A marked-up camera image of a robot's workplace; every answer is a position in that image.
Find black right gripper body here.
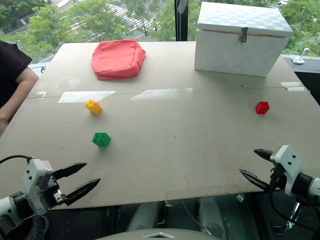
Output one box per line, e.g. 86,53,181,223
268,161,287,193

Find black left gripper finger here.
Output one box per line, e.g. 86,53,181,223
65,177,102,207
52,162,88,180

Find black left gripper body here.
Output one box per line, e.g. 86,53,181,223
39,174,69,210

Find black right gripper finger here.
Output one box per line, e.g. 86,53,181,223
253,148,275,162
239,168,271,193

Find green toy brick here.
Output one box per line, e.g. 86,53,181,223
91,131,112,148

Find red toy brick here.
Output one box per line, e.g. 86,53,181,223
255,100,271,115

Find yellow toy brick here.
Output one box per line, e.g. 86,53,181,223
84,99,103,116

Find clear tape strip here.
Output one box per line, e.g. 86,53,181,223
280,81,306,92
57,90,117,104
130,87,194,102

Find silver robot torso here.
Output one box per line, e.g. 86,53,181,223
96,227,223,240

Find white lidded box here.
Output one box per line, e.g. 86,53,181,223
194,1,295,78

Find red fabric pouch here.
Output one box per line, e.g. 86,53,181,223
91,38,147,81

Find person's black shirt sleeve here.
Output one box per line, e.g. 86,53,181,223
0,40,34,109

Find metal box latch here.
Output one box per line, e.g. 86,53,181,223
238,26,249,44

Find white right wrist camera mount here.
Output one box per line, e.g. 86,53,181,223
269,144,304,197

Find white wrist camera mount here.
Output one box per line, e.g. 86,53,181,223
23,158,54,216
269,144,304,197

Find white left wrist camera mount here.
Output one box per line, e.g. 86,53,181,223
23,158,54,216

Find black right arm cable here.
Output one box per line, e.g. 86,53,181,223
268,183,320,232

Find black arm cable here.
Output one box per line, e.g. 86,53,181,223
0,154,34,166
268,183,320,232

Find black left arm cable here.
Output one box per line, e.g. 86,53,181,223
0,154,34,166

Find metal window handle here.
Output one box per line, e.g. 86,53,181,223
291,47,310,66

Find black window frame post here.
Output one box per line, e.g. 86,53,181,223
174,0,189,42

